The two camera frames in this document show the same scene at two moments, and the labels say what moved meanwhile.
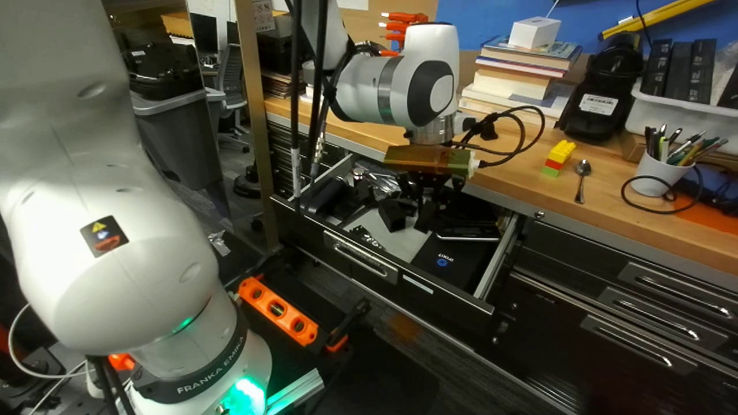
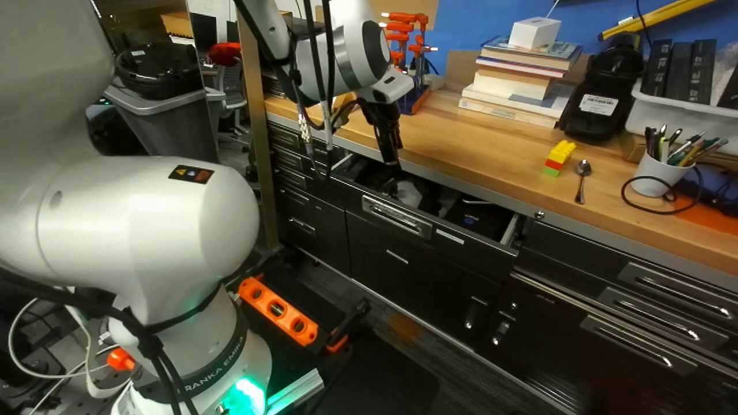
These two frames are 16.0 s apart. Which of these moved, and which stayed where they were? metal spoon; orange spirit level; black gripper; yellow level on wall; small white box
Moved: black gripper
Stayed: small white box; metal spoon; orange spirit level; yellow level on wall
